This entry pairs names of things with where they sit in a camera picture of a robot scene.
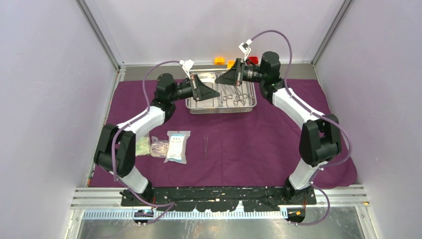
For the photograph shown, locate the orange yellow toy block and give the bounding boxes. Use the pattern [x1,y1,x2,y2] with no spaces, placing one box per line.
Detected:
[227,60,235,69]

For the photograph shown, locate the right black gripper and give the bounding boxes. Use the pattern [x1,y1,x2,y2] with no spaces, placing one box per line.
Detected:
[216,58,267,87]

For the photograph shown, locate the small orange block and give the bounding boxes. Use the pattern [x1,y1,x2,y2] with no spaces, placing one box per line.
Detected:
[213,57,225,65]

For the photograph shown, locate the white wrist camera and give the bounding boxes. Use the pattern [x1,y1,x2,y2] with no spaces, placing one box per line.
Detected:
[238,39,252,62]
[179,59,195,79]

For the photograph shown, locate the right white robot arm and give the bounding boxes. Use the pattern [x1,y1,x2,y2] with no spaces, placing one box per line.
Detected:
[215,51,342,205]

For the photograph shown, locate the pink clear packet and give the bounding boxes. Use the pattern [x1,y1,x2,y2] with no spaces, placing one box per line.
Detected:
[150,136,169,158]

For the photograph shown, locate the purple cloth wrap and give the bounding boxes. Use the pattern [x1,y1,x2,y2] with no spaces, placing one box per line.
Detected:
[107,79,357,188]

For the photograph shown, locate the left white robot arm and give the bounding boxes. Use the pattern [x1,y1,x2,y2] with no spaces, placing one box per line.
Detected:
[93,73,220,206]

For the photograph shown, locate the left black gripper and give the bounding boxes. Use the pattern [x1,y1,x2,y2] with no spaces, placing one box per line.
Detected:
[170,75,220,103]

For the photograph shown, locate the green packet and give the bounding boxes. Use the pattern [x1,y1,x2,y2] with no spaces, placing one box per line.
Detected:
[135,136,151,156]

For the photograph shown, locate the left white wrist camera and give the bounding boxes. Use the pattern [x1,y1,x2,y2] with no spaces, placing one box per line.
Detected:
[179,59,195,79]

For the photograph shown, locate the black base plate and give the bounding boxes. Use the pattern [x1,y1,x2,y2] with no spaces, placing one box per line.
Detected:
[141,186,317,212]

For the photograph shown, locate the steel surgical forceps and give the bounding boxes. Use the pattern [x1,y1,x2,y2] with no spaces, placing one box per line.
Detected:
[233,86,248,106]

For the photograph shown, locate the steel surgical scissors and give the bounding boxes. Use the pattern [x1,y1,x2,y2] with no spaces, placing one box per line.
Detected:
[220,85,233,102]

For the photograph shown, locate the red block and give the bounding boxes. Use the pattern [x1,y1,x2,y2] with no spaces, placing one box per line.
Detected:
[247,56,259,65]

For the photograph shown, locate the white sterile pouch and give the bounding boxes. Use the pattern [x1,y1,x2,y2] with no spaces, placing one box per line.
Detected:
[164,131,191,164]

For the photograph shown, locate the steel instrument tray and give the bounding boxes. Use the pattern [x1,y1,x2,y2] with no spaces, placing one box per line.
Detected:
[186,68,257,115]

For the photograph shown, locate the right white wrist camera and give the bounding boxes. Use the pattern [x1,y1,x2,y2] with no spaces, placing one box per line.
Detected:
[238,39,252,62]

